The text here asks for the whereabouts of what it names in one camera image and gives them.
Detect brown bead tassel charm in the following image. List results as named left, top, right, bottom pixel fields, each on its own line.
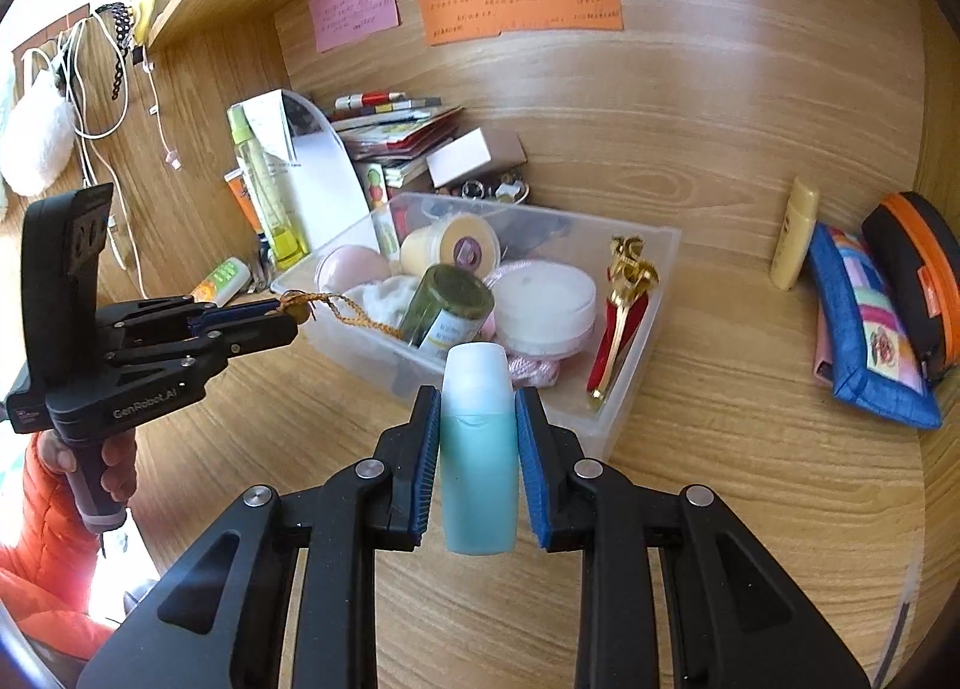
left=278, top=289, right=404, bottom=341

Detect pink round case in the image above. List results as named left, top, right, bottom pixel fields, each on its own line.
left=316, top=244, right=392, bottom=294

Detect teal plastic bottle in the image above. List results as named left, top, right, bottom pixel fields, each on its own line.
left=439, top=343, right=519, bottom=556

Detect white cotton cloth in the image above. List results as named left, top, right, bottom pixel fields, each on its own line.
left=345, top=274, right=420, bottom=329

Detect gold red ornament clip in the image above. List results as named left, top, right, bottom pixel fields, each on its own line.
left=586, top=235, right=659, bottom=409

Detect green glass pump bottle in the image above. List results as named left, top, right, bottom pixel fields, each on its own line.
left=400, top=265, right=494, bottom=359

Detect white round jar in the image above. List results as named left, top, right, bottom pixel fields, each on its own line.
left=491, top=260, right=597, bottom=361

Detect left hand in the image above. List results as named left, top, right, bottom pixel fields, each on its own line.
left=35, top=429, right=140, bottom=507

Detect orange label sanitizer bottle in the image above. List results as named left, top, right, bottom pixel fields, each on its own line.
left=190, top=257, right=252, bottom=307

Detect orange jacket sleeve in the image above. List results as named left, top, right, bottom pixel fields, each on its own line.
left=2, top=435, right=112, bottom=660

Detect yellow spray bottle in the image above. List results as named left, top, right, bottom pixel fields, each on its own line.
left=228, top=104, right=306, bottom=271

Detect white fluffy hanging item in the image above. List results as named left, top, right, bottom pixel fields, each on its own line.
left=2, top=70, right=75, bottom=198

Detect orange sunscreen tube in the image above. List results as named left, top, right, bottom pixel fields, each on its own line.
left=224, top=169, right=262, bottom=235

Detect blue patchwork pouch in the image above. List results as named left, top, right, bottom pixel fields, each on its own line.
left=807, top=223, right=942, bottom=430

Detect white paper file holder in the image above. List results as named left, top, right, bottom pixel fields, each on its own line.
left=238, top=89, right=376, bottom=255

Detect clear plastic storage bin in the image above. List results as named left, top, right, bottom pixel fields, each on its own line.
left=272, top=193, right=680, bottom=458

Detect stack of books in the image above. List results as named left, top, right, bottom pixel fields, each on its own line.
left=329, top=95, right=464, bottom=209

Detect cream yellow jar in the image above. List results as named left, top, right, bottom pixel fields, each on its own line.
left=400, top=212, right=501, bottom=279

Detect black orange zip case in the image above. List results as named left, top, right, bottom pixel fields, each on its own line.
left=861, top=191, right=958, bottom=385

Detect small white cardboard box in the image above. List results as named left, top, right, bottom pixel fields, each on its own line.
left=427, top=127, right=527, bottom=188

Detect metal nail clipper keys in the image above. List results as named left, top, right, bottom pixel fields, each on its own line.
left=454, top=172, right=530, bottom=205

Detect pink sticky note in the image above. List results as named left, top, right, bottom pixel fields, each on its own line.
left=309, top=0, right=400, bottom=53

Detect orange sticky note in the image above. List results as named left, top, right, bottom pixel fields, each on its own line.
left=418, top=0, right=623, bottom=47

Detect white charging cable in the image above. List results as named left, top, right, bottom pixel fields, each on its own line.
left=21, top=9, right=182, bottom=301

